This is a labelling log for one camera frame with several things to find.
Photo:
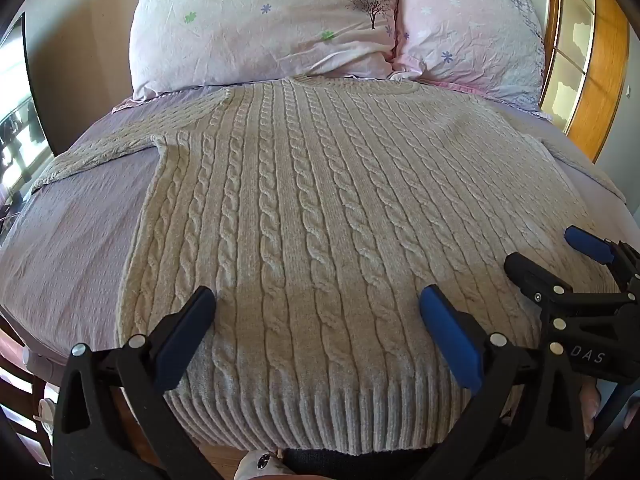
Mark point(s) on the window at left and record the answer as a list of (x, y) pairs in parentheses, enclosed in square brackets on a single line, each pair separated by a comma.
[(20, 120)]

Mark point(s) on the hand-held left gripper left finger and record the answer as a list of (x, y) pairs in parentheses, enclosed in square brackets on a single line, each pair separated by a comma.
[(186, 325)]

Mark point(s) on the pink floral pillow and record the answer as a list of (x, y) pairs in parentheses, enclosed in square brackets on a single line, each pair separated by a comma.
[(465, 30)]

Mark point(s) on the floral pillow with tree print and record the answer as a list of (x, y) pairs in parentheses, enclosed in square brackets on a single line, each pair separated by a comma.
[(260, 20)]

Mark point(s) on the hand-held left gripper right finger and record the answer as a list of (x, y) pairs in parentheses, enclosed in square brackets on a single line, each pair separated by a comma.
[(450, 332)]

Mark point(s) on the person's right hand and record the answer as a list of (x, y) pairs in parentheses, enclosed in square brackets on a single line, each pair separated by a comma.
[(594, 407)]

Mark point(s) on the person's dark clothing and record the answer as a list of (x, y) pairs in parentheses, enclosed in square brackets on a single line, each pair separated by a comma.
[(360, 466)]

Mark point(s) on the wooden slatted furniture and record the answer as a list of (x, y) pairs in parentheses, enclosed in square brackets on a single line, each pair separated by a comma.
[(22, 410)]

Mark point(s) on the lilac bed sheet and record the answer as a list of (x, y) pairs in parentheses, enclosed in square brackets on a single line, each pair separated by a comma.
[(75, 240)]

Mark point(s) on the wooden framed window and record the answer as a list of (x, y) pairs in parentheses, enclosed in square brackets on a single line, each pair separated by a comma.
[(585, 45)]

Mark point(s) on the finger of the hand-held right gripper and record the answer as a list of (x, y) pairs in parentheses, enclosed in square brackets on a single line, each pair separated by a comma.
[(587, 242), (532, 272)]

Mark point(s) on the white patterned object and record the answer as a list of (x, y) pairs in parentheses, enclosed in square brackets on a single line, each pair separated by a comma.
[(260, 467)]

